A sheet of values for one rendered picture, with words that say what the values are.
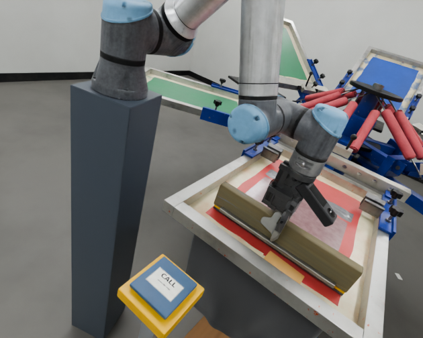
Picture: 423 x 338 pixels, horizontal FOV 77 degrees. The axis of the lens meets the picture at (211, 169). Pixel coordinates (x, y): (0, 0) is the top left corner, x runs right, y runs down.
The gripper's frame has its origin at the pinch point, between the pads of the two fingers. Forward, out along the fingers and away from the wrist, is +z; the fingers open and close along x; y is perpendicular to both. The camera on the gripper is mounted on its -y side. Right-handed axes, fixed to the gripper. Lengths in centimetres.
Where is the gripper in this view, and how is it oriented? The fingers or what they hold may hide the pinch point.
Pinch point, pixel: (278, 235)
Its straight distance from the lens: 76.0
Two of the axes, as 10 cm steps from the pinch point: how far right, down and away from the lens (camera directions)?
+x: -5.5, 2.8, -7.8
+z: -2.6, 8.3, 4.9
